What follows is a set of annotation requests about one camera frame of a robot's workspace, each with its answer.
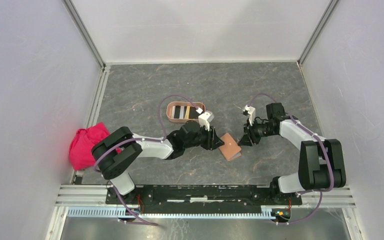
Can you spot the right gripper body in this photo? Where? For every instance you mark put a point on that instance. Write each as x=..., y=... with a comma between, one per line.
x=260, y=129

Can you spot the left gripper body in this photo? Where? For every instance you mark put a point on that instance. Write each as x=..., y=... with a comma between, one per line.
x=204, y=138

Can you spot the tan leather card holder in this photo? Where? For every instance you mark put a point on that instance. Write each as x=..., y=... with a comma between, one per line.
x=230, y=150

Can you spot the pink oval tray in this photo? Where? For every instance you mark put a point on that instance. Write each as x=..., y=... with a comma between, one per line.
x=191, y=114

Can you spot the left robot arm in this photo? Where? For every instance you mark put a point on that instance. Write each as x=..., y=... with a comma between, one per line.
x=114, y=154

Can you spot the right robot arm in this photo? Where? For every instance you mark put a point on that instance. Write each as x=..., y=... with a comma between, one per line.
x=321, y=162

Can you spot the silver credit card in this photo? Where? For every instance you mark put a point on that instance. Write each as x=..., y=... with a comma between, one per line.
x=182, y=112

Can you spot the white credit card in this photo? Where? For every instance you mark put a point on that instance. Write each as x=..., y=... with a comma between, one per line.
x=171, y=112

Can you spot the red crumpled cloth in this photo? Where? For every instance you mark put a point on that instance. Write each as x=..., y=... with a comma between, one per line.
x=80, y=149

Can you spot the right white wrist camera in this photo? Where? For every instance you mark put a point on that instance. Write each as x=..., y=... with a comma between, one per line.
x=250, y=112

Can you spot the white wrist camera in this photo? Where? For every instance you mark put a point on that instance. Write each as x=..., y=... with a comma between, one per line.
x=205, y=118
x=250, y=112

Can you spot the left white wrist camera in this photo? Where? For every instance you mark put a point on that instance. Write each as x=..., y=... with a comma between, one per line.
x=205, y=118

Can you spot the white toothed cable duct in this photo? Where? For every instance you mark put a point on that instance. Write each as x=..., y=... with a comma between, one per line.
x=122, y=213

